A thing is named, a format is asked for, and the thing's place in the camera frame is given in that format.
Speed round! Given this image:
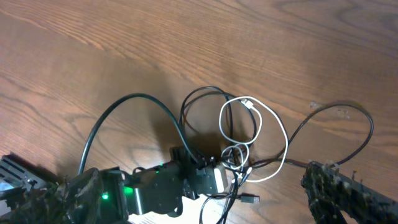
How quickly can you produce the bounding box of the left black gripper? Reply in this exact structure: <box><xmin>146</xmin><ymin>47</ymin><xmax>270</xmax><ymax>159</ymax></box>
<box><xmin>124</xmin><ymin>147</ymin><xmax>218</xmax><ymax>217</ymax></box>

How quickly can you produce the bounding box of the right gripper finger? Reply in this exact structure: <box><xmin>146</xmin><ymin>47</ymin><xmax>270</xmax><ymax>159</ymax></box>
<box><xmin>301</xmin><ymin>161</ymin><xmax>397</xmax><ymax>224</ymax></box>

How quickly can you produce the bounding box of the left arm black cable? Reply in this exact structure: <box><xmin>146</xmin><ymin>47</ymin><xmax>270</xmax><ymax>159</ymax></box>
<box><xmin>77</xmin><ymin>93</ymin><xmax>203</xmax><ymax>175</ymax></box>

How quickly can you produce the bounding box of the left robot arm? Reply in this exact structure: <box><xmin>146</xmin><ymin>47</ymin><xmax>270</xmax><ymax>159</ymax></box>
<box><xmin>1</xmin><ymin>147</ymin><xmax>226</xmax><ymax>223</ymax></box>

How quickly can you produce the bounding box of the black USB cable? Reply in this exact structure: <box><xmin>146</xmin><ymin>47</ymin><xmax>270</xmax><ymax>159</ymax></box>
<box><xmin>178</xmin><ymin>86</ymin><xmax>374</xmax><ymax>224</ymax></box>

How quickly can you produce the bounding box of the white USB cable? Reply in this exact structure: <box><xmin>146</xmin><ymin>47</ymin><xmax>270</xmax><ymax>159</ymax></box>
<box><xmin>218</xmin><ymin>95</ymin><xmax>289</xmax><ymax>184</ymax></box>

